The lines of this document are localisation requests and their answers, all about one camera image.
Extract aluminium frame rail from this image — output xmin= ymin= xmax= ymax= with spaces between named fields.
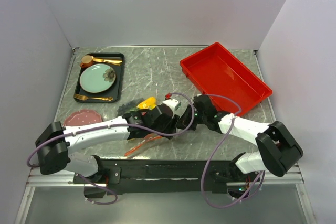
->
xmin=26 ymin=163 xmax=305 ymax=187

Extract pink dotted plate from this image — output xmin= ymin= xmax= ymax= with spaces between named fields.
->
xmin=63 ymin=109 xmax=103 ymax=127

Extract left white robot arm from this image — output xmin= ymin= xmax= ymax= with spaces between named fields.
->
xmin=35 ymin=99 xmax=180 ymax=183

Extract dark fake grapes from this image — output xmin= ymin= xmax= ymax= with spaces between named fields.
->
xmin=117 ymin=98 xmax=144 ymax=116

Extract yellow fake banana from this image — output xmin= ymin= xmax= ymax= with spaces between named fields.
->
xmin=136 ymin=97 xmax=156 ymax=110

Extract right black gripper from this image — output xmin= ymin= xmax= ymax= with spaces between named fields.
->
xmin=176 ymin=104 xmax=207 ymax=131

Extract gold fork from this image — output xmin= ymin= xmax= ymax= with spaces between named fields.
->
xmin=73 ymin=94 xmax=114 ymax=102

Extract black serving tray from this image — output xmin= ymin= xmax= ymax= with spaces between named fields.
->
xmin=73 ymin=52 xmax=125 ymax=103

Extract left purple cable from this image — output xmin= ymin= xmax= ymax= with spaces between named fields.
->
xmin=27 ymin=91 xmax=195 ymax=206

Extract clear zip top bag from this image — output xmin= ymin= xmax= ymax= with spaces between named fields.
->
xmin=117 ymin=97 xmax=169 ymax=157

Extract red plastic bin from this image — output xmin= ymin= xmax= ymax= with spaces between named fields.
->
xmin=180 ymin=42 xmax=272 ymax=116

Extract teal flower plate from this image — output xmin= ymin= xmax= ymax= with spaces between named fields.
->
xmin=79 ymin=63 xmax=117 ymax=93

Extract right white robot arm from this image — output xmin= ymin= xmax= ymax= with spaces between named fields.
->
xmin=190 ymin=105 xmax=303 ymax=181

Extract purple cable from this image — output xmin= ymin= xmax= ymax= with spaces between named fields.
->
xmin=201 ymin=93 xmax=266 ymax=209
xmin=27 ymin=91 xmax=195 ymax=206

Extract gold spoon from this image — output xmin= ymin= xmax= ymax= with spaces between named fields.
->
xmin=92 ymin=56 xmax=122 ymax=66

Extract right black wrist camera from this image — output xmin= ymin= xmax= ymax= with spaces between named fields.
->
xmin=193 ymin=94 xmax=217 ymax=117

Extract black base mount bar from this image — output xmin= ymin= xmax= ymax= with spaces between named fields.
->
xmin=87 ymin=159 xmax=257 ymax=195

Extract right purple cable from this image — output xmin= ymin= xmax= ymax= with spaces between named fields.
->
xmin=201 ymin=93 xmax=266 ymax=209

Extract small brown cup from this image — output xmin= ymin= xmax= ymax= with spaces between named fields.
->
xmin=80 ymin=55 xmax=93 ymax=68

